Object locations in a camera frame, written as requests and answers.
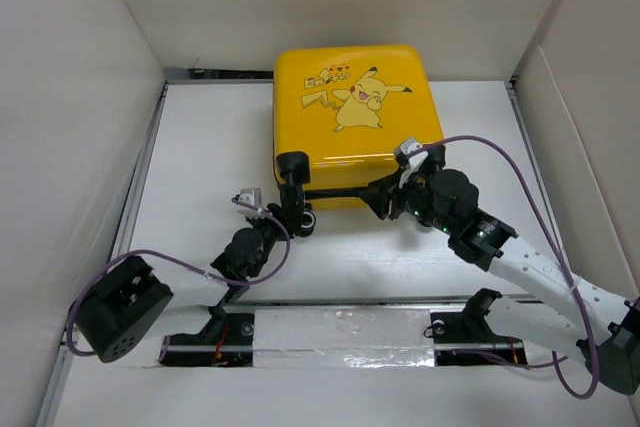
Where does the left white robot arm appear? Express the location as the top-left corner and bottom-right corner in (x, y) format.
(65, 198), (314, 363)

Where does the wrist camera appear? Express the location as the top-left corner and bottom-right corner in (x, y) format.
(394, 137), (429, 188)
(231, 187), (263, 219)

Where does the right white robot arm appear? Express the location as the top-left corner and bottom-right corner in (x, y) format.
(358, 169), (639, 395)

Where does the white foam cover panel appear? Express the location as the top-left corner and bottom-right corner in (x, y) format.
(252, 306), (435, 369)

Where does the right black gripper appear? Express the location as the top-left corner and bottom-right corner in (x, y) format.
(358, 165), (455, 235)

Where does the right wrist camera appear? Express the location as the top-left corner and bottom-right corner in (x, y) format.
(394, 137), (429, 188)

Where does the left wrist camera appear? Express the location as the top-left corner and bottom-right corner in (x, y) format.
(231, 187), (263, 219)

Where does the yellow cartoon suitcase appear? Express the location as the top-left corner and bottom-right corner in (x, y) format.
(272, 45), (443, 237)

